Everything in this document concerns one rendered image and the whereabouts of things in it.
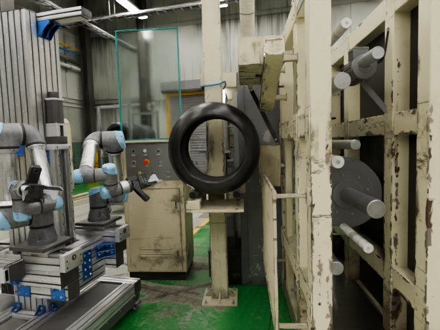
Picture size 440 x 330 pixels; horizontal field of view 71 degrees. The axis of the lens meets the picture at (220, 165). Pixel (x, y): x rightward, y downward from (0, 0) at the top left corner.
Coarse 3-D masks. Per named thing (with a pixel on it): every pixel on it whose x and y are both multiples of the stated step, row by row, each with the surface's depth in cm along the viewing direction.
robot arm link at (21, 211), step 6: (12, 204) 146; (18, 204) 146; (24, 204) 147; (30, 204) 150; (36, 204) 151; (12, 210) 147; (18, 210) 146; (24, 210) 147; (30, 210) 149; (36, 210) 151; (18, 216) 146; (24, 216) 147; (30, 216) 150
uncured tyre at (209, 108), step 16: (192, 112) 194; (208, 112) 192; (224, 112) 192; (240, 112) 195; (176, 128) 196; (192, 128) 223; (240, 128) 192; (176, 144) 196; (256, 144) 194; (176, 160) 197; (256, 160) 196; (192, 176) 196; (208, 176) 225; (224, 176) 224; (240, 176) 194; (208, 192) 200; (224, 192) 200
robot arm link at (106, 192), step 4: (120, 184) 174; (100, 188) 170; (104, 188) 169; (108, 188) 169; (112, 188) 170; (116, 188) 171; (120, 188) 173; (100, 192) 172; (104, 192) 168; (108, 192) 169; (112, 192) 170; (116, 192) 172; (120, 192) 174; (104, 196) 169; (108, 196) 170; (112, 196) 172
